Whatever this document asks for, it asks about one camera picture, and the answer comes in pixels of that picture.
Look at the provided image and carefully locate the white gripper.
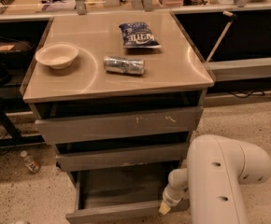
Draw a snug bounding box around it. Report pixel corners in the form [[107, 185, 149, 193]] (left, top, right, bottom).
[[159, 184, 185, 215]]

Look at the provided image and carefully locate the grey bottom drawer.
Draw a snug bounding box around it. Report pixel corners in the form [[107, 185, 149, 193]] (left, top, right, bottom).
[[66, 161, 178, 224]]

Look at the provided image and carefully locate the grey drawer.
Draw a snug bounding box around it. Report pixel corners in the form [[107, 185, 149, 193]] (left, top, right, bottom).
[[56, 142, 189, 172], [66, 161, 178, 224], [36, 106, 203, 145]]

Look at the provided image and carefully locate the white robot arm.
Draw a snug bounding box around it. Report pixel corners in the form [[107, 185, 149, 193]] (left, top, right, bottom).
[[159, 134, 271, 224]]

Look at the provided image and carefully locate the grey middle drawer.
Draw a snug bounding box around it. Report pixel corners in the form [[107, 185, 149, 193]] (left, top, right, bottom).
[[56, 142, 189, 172]]

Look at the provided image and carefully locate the grey drawer cabinet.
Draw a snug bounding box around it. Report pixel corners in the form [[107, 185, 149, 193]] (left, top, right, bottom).
[[20, 10, 217, 224]]

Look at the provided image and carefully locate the grey top drawer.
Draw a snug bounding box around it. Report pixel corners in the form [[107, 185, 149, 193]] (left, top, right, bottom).
[[36, 106, 203, 145]]

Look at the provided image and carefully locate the plastic bottle on floor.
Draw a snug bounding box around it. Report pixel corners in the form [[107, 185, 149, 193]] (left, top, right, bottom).
[[21, 150, 40, 174]]

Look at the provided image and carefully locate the silver crushed can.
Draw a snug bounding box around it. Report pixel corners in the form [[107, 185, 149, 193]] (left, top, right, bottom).
[[103, 56, 145, 76]]

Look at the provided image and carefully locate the black stand leg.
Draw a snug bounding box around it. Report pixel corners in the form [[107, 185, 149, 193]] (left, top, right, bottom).
[[0, 107, 44, 147]]

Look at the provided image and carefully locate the blue kettle chips bag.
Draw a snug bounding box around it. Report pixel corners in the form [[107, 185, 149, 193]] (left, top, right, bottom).
[[119, 21, 161, 49]]

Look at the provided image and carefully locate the white bowl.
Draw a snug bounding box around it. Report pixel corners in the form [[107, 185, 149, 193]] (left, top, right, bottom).
[[35, 42, 78, 69]]

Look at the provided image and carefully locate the white rod with black tip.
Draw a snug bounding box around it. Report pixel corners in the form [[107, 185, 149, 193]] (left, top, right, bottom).
[[206, 10, 237, 63]]

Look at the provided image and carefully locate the black box with label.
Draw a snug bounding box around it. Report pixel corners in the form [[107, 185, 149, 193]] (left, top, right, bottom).
[[0, 41, 33, 59]]

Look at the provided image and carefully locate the black cable on floor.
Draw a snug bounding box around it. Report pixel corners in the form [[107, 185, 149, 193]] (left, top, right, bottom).
[[228, 90, 266, 99]]

